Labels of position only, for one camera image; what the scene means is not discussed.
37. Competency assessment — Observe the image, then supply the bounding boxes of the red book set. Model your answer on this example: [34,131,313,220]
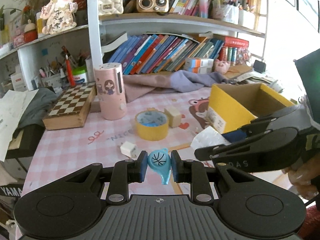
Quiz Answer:
[220,36,250,63]

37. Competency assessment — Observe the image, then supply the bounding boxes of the black phone stand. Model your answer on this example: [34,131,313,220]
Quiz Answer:
[253,60,267,74]

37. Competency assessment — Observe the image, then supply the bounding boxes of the clear pen holder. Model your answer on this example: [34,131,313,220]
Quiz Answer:
[212,4,239,25]

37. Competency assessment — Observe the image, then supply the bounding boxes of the beige rectangular block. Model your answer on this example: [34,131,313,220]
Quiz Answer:
[164,106,181,128]

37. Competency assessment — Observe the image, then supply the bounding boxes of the white tissue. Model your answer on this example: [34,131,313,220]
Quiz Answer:
[191,126,230,155]

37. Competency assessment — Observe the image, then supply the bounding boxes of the pink cartoon cylinder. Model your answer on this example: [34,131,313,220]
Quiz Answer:
[94,62,128,120]

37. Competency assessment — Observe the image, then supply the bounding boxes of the pink checkered tablecloth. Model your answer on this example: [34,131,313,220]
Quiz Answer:
[24,86,295,195]

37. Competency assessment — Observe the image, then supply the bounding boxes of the white charger plug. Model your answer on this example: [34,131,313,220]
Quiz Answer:
[120,142,138,158]

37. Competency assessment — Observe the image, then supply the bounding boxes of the pink cartoon ornament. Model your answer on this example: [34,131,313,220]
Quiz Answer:
[41,0,77,35]

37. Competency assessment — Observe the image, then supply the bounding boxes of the orange white carton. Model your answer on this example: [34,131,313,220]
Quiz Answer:
[185,66,213,74]
[186,58,214,68]

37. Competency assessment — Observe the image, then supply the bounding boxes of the yellow tape roll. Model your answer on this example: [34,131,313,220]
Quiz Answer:
[135,110,169,141]

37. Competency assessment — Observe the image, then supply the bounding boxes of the pastel striped bottle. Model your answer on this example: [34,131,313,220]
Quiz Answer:
[199,0,209,18]

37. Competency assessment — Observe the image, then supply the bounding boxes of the row of leaning books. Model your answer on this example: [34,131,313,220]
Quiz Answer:
[122,33,224,75]

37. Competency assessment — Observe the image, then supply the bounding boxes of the white quilted handbag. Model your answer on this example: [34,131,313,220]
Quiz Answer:
[98,0,124,16]

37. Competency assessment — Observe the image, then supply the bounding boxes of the yellow book stack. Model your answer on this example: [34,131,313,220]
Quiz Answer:
[250,0,262,28]

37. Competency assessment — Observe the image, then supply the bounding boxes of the white pen holder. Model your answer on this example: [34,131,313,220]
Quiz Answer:
[239,9,255,30]

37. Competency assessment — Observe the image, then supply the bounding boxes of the lavender cloth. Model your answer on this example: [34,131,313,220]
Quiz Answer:
[170,70,230,94]

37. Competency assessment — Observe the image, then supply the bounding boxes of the green lid jar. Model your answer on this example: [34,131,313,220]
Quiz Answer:
[72,66,88,84]

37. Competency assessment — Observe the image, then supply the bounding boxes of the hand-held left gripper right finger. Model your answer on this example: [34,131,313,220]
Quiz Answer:
[171,150,260,205]

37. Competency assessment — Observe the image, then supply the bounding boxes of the white bookshelf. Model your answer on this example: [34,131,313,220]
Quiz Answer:
[0,0,269,93]

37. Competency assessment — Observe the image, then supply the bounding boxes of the pink pig doll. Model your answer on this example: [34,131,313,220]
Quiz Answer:
[214,60,230,73]

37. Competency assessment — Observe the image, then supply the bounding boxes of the white pen cup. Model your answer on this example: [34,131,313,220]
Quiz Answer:
[40,65,63,88]

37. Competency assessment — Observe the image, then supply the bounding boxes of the grey cloth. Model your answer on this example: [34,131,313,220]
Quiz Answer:
[19,87,59,128]

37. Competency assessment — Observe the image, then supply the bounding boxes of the pile of papers and books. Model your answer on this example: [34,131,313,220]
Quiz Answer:
[232,65,285,93]

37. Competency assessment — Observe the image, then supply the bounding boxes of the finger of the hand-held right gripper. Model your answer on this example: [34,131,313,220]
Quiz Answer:
[222,106,300,143]
[194,136,253,173]

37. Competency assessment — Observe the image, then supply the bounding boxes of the white paper sheets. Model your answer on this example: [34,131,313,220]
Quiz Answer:
[0,90,38,162]

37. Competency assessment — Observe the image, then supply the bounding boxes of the yellow cardboard box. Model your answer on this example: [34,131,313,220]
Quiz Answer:
[207,83,295,134]

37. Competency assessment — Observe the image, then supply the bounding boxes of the pink cloth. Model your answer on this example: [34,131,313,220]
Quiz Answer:
[124,72,180,103]

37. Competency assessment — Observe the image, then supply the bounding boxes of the blue whistle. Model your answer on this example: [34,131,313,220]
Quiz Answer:
[147,148,173,185]

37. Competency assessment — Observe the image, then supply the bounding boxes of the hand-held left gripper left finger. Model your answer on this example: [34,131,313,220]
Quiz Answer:
[57,151,148,205]

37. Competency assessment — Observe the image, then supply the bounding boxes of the person's right hand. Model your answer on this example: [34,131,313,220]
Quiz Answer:
[285,155,320,198]

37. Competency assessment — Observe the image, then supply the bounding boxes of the wooden chessboard box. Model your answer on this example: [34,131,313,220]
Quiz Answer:
[42,82,97,130]

